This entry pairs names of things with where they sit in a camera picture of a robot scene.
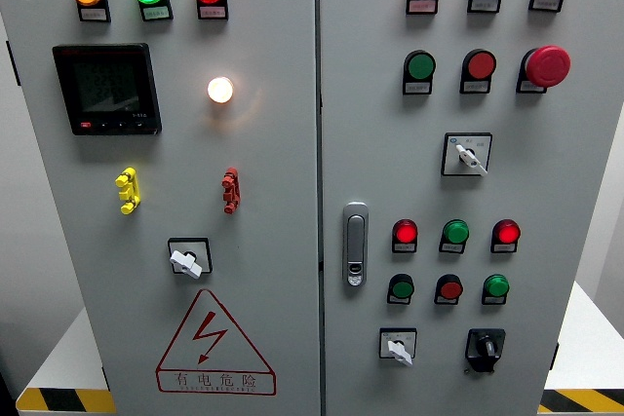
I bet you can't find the black knob turn switch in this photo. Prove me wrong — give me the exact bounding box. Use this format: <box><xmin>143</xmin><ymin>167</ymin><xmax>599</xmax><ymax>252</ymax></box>
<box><xmin>463</xmin><ymin>327</ymin><xmax>507</xmax><ymax>375</ymax></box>

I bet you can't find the pale grey cabinet door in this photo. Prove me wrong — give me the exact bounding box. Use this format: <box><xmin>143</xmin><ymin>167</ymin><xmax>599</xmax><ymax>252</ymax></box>
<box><xmin>317</xmin><ymin>0</ymin><xmax>624</xmax><ymax>416</ymax></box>
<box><xmin>0</xmin><ymin>0</ymin><xmax>323</xmax><ymax>416</ymax></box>

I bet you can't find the silver door lock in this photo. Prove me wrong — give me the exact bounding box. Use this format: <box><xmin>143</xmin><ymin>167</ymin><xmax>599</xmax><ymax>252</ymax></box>
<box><xmin>341</xmin><ymin>202</ymin><xmax>370</xmax><ymax>288</ymax></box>

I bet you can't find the small red round lamp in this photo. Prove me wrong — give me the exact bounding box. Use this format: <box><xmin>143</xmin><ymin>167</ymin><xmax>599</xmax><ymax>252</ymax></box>
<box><xmin>492</xmin><ymin>218</ymin><xmax>522</xmax><ymax>245</ymax></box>
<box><xmin>392</xmin><ymin>218</ymin><xmax>419</xmax><ymax>244</ymax></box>

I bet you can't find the white round lamp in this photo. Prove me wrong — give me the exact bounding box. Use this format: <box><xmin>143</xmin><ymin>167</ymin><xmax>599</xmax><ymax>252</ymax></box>
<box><xmin>207</xmin><ymin>76</ymin><xmax>235</xmax><ymax>104</ymax></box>

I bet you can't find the small green push button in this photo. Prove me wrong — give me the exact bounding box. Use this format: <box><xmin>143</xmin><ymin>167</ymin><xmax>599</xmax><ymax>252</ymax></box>
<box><xmin>387</xmin><ymin>273</ymin><xmax>415</xmax><ymax>299</ymax></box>

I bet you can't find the small green round lamp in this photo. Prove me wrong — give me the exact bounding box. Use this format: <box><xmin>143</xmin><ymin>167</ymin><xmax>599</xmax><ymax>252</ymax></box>
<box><xmin>483</xmin><ymin>274</ymin><xmax>511</xmax><ymax>298</ymax></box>
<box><xmin>441</xmin><ymin>219</ymin><xmax>470</xmax><ymax>245</ymax></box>

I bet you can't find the flat green push button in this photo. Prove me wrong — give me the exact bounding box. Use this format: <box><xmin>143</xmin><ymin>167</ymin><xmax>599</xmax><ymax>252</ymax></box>
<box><xmin>404</xmin><ymin>49</ymin><xmax>437</xmax><ymax>81</ymax></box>

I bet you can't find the small red push button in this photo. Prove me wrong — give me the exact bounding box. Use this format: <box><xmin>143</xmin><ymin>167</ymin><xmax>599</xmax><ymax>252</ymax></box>
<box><xmin>435</xmin><ymin>274</ymin><xmax>464</xmax><ymax>300</ymax></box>

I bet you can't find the red warning triangle sign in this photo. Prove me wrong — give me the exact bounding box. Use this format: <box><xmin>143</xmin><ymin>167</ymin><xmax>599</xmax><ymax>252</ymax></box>
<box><xmin>155</xmin><ymin>287</ymin><xmax>277</xmax><ymax>397</ymax></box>

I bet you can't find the flat red push button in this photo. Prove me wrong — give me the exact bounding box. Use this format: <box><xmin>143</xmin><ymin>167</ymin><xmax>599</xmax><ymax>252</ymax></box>
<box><xmin>461</xmin><ymin>48</ymin><xmax>497</xmax><ymax>81</ymax></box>

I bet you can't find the black display meter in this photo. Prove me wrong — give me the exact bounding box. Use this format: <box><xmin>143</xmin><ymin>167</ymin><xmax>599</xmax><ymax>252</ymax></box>
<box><xmin>52</xmin><ymin>43</ymin><xmax>163</xmax><ymax>136</ymax></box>

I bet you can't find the large red stop button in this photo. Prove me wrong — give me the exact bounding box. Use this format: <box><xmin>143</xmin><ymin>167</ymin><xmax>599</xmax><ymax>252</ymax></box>
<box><xmin>520</xmin><ymin>45</ymin><xmax>572</xmax><ymax>89</ymax></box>

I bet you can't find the black yellow striped tape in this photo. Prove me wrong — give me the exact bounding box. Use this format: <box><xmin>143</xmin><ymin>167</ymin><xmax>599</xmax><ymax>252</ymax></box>
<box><xmin>16</xmin><ymin>388</ymin><xmax>117</xmax><ymax>415</ymax></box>
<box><xmin>537</xmin><ymin>389</ymin><xmax>624</xmax><ymax>415</ymax></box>

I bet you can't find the small red handle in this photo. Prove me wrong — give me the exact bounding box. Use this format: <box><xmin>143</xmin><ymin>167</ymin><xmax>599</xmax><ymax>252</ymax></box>
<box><xmin>220</xmin><ymin>167</ymin><xmax>242</xmax><ymax>215</ymax></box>

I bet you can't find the turn switch broad white handle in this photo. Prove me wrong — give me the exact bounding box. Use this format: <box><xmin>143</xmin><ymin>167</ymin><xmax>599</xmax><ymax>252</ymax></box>
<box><xmin>167</xmin><ymin>237</ymin><xmax>214</xmax><ymax>281</ymax></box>

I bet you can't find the turn switch long white handle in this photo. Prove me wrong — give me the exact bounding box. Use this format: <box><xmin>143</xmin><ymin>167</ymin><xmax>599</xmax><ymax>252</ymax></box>
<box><xmin>441</xmin><ymin>132</ymin><xmax>493</xmax><ymax>178</ymax></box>

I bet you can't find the small yellow handle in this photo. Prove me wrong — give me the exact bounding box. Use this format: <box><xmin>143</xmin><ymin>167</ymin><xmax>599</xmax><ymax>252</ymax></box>
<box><xmin>114</xmin><ymin>167</ymin><xmax>142</xmax><ymax>215</ymax></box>

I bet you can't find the small turn switch white handle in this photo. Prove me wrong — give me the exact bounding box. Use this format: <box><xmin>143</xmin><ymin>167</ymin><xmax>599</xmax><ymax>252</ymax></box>
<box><xmin>378</xmin><ymin>327</ymin><xmax>418</xmax><ymax>367</ymax></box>

